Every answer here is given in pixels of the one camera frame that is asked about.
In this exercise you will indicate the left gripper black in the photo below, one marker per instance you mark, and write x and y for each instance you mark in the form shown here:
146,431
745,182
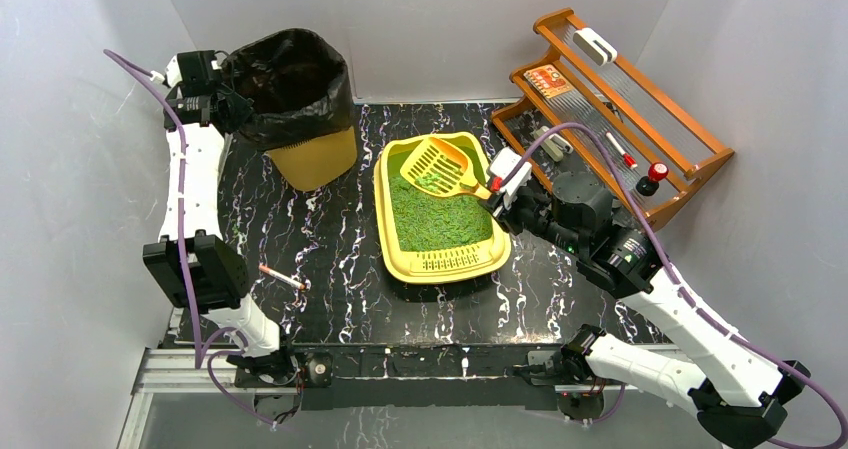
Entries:
221,106

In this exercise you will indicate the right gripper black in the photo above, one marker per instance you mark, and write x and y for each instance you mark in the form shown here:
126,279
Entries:
504,207

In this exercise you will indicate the yellow litter box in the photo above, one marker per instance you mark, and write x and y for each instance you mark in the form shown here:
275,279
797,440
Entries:
456,263

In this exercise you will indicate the orange litter scoop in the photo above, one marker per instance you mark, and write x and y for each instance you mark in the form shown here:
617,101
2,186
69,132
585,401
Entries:
440,169

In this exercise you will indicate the black trash bag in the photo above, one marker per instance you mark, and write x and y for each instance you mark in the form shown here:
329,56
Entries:
299,86

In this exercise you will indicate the yellow trash bin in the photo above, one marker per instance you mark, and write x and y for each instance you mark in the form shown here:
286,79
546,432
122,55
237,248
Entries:
315,163

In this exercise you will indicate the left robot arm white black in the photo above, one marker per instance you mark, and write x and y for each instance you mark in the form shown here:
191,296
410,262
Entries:
196,269

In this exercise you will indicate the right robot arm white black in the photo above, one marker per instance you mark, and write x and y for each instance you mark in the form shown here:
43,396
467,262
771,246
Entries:
737,395

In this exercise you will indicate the green cat litter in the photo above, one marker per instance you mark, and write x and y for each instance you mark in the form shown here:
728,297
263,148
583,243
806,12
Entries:
426,223

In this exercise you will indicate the grey white stapler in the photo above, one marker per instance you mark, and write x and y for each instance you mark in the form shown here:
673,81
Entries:
556,147

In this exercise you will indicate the red capped marker on shelf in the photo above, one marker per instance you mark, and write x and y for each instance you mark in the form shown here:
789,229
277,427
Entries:
627,158

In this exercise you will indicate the wooden shelf rack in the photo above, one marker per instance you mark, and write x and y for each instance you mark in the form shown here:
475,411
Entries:
620,99

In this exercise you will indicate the red black stamp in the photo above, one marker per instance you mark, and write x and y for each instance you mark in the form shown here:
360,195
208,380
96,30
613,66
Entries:
649,184

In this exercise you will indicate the orange card packet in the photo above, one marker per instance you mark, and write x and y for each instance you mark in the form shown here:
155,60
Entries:
548,81

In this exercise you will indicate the white marker pen on table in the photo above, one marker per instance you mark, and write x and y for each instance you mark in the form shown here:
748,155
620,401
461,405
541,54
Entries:
282,277

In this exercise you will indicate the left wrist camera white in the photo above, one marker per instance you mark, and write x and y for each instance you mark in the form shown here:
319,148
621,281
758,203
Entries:
170,77

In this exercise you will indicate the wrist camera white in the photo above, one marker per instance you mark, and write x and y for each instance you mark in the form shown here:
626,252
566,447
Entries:
170,77
508,172

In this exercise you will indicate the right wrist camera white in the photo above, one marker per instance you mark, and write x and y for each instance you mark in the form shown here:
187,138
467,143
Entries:
508,172

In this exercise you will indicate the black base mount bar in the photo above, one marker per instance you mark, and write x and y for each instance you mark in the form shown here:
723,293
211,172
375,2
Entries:
530,376

